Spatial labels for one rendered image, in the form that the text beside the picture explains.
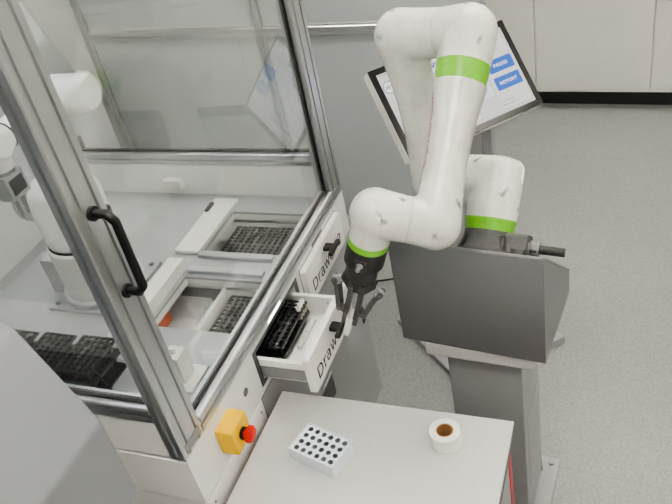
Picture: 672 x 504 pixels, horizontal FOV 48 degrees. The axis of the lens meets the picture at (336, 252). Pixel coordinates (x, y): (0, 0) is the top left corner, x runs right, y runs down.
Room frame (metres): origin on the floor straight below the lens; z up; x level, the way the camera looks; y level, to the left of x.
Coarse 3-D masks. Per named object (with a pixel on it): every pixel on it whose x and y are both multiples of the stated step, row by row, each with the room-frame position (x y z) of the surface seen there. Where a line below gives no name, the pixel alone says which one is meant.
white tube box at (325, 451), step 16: (304, 432) 1.19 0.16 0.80; (320, 432) 1.18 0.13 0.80; (288, 448) 1.15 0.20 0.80; (304, 448) 1.14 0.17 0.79; (320, 448) 1.13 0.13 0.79; (336, 448) 1.12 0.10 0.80; (352, 448) 1.12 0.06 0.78; (304, 464) 1.12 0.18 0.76; (320, 464) 1.09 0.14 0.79; (336, 464) 1.08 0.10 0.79
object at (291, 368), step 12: (312, 300) 1.55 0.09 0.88; (324, 300) 1.53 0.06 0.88; (312, 312) 1.55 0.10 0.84; (324, 312) 1.54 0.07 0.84; (300, 336) 1.47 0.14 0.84; (312, 336) 1.46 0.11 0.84; (264, 360) 1.35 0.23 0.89; (276, 360) 1.34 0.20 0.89; (288, 360) 1.33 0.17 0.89; (300, 360) 1.38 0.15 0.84; (264, 372) 1.35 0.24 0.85; (276, 372) 1.34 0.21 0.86; (288, 372) 1.32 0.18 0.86; (300, 372) 1.31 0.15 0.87
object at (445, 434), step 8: (432, 424) 1.12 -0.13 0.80; (440, 424) 1.12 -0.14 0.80; (448, 424) 1.11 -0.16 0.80; (456, 424) 1.11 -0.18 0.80; (432, 432) 1.10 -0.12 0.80; (440, 432) 1.11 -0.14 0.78; (448, 432) 1.11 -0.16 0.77; (456, 432) 1.09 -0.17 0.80; (432, 440) 1.08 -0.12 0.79; (440, 440) 1.07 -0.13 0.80; (448, 440) 1.07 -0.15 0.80; (456, 440) 1.07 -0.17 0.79; (440, 448) 1.07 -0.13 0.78; (448, 448) 1.06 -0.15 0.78; (456, 448) 1.07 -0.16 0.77
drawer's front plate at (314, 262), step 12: (336, 216) 1.85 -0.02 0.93; (324, 228) 1.80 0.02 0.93; (336, 228) 1.84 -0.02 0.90; (324, 240) 1.75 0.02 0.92; (312, 252) 1.70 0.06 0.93; (324, 252) 1.74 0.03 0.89; (336, 252) 1.80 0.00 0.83; (312, 264) 1.66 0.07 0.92; (324, 264) 1.72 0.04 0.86; (300, 276) 1.62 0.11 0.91; (312, 276) 1.65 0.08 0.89; (324, 276) 1.71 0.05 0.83; (312, 288) 1.63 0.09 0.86
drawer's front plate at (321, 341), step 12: (336, 312) 1.45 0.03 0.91; (324, 324) 1.39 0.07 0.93; (324, 336) 1.37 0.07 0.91; (312, 348) 1.31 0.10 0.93; (324, 348) 1.35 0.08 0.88; (336, 348) 1.41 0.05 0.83; (312, 360) 1.29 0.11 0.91; (312, 372) 1.28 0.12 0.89; (324, 372) 1.33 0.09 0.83; (312, 384) 1.28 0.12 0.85
